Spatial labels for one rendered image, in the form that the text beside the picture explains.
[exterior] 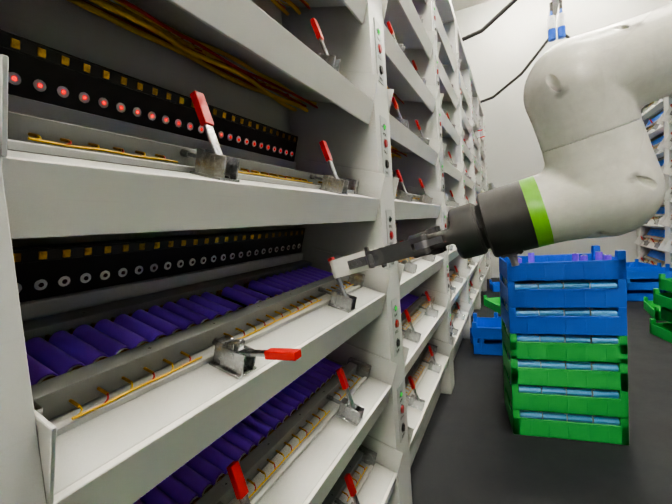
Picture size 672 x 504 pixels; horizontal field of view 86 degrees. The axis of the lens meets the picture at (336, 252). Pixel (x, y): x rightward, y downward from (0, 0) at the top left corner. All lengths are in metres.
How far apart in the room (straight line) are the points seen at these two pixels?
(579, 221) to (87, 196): 0.48
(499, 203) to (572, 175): 0.08
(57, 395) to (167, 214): 0.15
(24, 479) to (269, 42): 0.44
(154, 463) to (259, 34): 0.42
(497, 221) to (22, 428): 0.47
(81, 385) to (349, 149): 0.61
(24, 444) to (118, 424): 0.08
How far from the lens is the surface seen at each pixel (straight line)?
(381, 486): 0.87
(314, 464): 0.59
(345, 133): 0.79
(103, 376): 0.36
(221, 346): 0.40
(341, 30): 0.86
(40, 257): 0.44
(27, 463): 0.28
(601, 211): 0.50
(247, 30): 0.46
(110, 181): 0.29
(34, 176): 0.27
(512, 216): 0.50
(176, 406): 0.35
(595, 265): 1.25
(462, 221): 0.51
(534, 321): 1.25
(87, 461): 0.32
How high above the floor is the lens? 0.68
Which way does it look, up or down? 4 degrees down
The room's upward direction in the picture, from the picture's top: 4 degrees counter-clockwise
